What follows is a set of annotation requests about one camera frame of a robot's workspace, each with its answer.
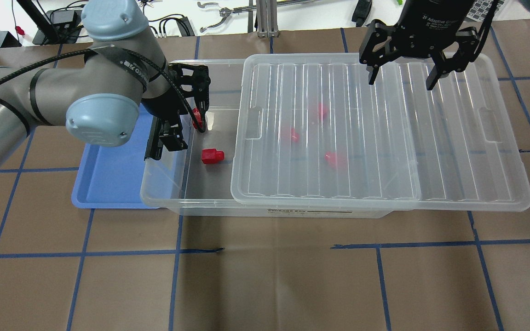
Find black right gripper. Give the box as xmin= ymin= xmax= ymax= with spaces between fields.
xmin=359 ymin=0 xmax=482 ymax=91

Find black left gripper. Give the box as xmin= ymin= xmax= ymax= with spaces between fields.
xmin=143 ymin=63 xmax=212 ymax=160

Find red block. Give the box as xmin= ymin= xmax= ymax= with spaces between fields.
xmin=191 ymin=108 xmax=207 ymax=133
xmin=324 ymin=151 xmax=348 ymax=171
xmin=309 ymin=103 xmax=330 ymax=124
xmin=279 ymin=126 xmax=300 ymax=144

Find clear plastic box lid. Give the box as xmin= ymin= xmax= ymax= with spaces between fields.
xmin=230 ymin=53 xmax=530 ymax=212

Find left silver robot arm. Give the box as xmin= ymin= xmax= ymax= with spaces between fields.
xmin=0 ymin=0 xmax=211 ymax=166

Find red block lying sideways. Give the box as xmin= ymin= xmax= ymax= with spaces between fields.
xmin=201 ymin=148 xmax=225 ymax=164

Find clear plastic storage box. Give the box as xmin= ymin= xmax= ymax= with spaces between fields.
xmin=140 ymin=54 xmax=421 ymax=218

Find blue plastic tray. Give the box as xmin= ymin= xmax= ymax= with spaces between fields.
xmin=71 ymin=103 xmax=187 ymax=210

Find black power adapter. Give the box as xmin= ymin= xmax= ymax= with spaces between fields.
xmin=351 ymin=0 xmax=373 ymax=27

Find checkered calibration board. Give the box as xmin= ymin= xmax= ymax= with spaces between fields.
xmin=465 ymin=0 xmax=507 ymax=22

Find aluminium frame post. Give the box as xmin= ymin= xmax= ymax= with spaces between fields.
xmin=256 ymin=0 xmax=279 ymax=38

